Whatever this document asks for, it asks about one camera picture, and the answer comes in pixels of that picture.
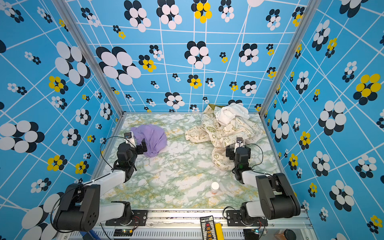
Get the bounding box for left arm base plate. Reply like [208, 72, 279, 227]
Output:
[105, 210, 148, 227]

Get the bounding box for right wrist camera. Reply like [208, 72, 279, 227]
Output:
[235, 137, 244, 149]

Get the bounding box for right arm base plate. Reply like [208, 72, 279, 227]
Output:
[223, 210, 269, 228]

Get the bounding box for cream green printed cloth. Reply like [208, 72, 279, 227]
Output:
[185, 106, 265, 171]

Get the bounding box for purple cloth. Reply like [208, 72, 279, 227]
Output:
[131, 124, 167, 158]

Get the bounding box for brown jar black lid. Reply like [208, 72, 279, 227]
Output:
[274, 229, 297, 240]

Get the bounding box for aluminium corner post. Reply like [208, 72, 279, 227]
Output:
[52, 1, 124, 118]
[260, 0, 321, 118]

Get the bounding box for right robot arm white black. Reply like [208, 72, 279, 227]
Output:
[226, 145, 301, 227]

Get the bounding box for aluminium front rail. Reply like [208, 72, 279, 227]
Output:
[93, 209, 317, 240]

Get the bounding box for right circuit board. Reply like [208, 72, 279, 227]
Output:
[243, 229, 260, 240]

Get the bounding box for right aluminium corner post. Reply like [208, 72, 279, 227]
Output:
[260, 0, 321, 118]

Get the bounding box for small white pill bottle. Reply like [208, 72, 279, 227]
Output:
[211, 182, 220, 195]

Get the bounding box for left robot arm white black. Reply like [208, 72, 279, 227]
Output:
[51, 140, 148, 233]

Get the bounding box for olive green cloth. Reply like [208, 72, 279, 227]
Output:
[209, 104, 224, 110]

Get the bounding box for white cloth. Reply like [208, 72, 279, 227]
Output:
[215, 104, 248, 125]

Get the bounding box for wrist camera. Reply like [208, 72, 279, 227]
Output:
[235, 137, 244, 149]
[124, 132, 136, 147]

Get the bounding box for left circuit board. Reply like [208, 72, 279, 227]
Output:
[114, 229, 134, 237]

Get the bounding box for left aluminium corner post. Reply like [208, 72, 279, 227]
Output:
[52, 1, 124, 118]

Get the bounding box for circuit board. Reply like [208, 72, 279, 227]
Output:
[114, 229, 134, 237]
[243, 229, 260, 240]

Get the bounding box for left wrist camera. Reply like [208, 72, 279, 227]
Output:
[124, 132, 136, 147]

